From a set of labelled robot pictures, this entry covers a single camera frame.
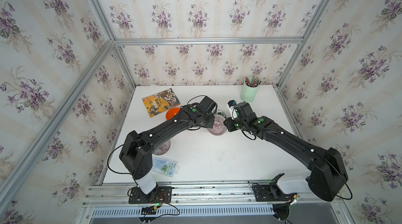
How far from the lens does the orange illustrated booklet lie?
41.9 inches

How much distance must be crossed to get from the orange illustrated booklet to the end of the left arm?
0.44 meters

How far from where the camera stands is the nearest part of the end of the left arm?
0.58m

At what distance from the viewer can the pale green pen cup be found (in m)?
1.03

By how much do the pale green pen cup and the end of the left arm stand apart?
1.40 ft

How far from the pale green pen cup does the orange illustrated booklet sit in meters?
0.47
